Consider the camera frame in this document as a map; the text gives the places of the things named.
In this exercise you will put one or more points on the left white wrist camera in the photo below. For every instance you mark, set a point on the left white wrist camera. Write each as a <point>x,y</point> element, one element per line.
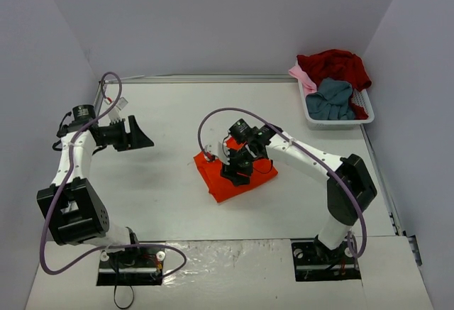
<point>118,111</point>

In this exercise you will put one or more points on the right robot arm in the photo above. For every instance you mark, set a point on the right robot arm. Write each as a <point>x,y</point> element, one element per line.
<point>349,186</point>

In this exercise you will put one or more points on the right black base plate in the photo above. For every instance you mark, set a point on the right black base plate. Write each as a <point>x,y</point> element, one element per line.
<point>310,267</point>

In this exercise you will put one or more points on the pink t shirt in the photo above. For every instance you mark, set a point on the pink t shirt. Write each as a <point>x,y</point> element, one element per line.
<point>303,77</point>

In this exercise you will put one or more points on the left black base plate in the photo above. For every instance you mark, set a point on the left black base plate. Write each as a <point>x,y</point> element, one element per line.
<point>131,267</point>

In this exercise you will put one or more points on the orange t shirt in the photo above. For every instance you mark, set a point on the orange t shirt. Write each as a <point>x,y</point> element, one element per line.
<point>222,188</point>

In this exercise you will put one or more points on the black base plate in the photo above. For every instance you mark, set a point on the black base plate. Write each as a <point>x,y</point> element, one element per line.
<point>310,267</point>
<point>131,267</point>

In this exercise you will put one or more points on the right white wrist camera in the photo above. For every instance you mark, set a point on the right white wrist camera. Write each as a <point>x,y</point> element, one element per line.
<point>216,151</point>

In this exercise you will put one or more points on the dark red t shirt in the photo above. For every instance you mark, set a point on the dark red t shirt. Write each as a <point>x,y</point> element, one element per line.
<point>338,65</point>

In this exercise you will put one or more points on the white plastic laundry basket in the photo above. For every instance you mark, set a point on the white plastic laundry basket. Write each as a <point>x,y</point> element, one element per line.
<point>359,98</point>

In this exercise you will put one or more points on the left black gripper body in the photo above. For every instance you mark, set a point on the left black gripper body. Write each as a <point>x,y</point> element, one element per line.
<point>123,133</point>

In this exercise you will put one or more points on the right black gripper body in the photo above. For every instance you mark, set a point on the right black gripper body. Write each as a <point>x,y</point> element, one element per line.
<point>237,169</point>

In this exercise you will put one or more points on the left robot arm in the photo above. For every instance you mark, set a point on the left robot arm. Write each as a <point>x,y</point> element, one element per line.
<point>79,215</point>

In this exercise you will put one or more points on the teal t shirt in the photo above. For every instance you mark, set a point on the teal t shirt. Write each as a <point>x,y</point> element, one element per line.
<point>331,102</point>

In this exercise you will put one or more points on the white foam front board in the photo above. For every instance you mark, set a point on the white foam front board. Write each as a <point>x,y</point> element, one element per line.
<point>244,274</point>

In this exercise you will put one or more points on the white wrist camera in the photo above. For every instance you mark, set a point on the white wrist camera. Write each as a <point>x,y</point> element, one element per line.
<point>216,151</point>
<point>118,111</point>

